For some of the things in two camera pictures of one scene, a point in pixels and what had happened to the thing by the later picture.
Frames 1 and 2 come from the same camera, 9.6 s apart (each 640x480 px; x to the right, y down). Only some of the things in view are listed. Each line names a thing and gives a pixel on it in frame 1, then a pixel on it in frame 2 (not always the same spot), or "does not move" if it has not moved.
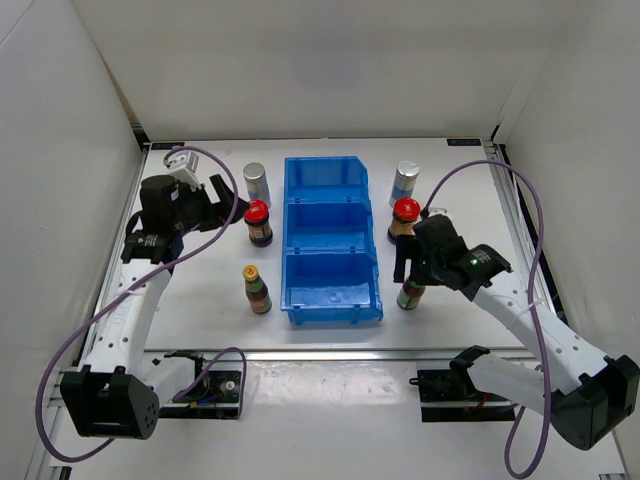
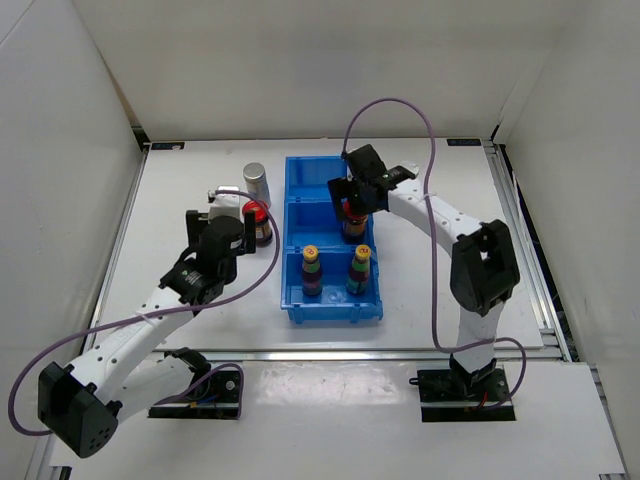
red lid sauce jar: [406, 212] to [354, 224]
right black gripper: [408, 247] to [341, 189]
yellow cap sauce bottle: [410, 295] to [358, 280]
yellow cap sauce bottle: [257, 292] to [311, 274]
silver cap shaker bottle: [256, 182] does not move
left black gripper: [215, 212] to [194, 221]
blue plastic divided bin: [330, 272] does not move
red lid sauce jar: [256, 217] does not move
